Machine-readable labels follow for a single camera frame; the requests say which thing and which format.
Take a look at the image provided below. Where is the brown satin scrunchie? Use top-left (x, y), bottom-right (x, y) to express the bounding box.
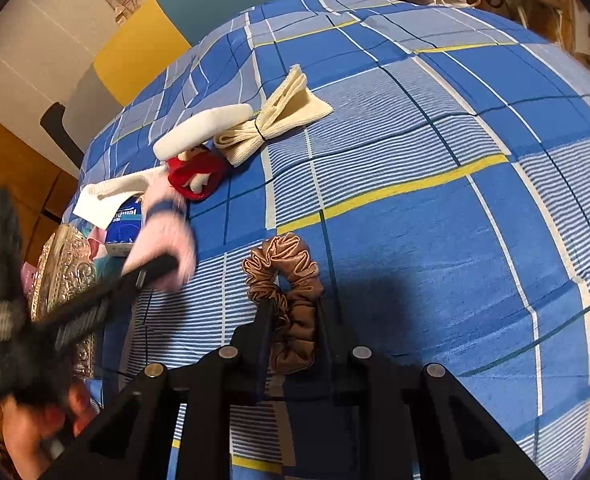
top-left (242, 233), bottom-right (323, 375)

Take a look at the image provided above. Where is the pink fuzzy sock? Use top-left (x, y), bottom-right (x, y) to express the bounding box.
top-left (122, 174), bottom-right (196, 290)

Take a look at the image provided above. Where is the red cartoon sock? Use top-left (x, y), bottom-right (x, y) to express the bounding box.
top-left (167, 145), bottom-right (230, 202)

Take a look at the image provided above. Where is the cream knitted cloth bundle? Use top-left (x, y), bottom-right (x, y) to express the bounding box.
top-left (214, 64), bottom-right (333, 167)

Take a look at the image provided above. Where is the person's left hand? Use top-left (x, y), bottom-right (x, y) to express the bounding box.
top-left (1, 382), bottom-right (97, 479)

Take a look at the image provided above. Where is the gold patterned tissue box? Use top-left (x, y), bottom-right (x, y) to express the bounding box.
top-left (29, 223), bottom-right (99, 380)

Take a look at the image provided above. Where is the blue tissue packet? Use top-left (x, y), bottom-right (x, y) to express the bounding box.
top-left (104, 196), bottom-right (142, 258)

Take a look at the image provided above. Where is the white folded cloth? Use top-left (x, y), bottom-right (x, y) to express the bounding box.
top-left (72, 166), bottom-right (167, 230)

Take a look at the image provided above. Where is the wooden wardrobe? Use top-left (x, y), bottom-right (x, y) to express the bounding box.
top-left (0, 124), bottom-right (78, 266)

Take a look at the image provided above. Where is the blue plaid bed sheet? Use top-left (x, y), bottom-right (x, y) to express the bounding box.
top-left (79, 0), bottom-right (590, 479)

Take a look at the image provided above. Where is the grey yellow blue headboard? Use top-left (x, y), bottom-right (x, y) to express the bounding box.
top-left (62, 0), bottom-right (271, 152)

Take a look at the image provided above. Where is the black headboard post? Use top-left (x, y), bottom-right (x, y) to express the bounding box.
top-left (40, 102), bottom-right (83, 169)

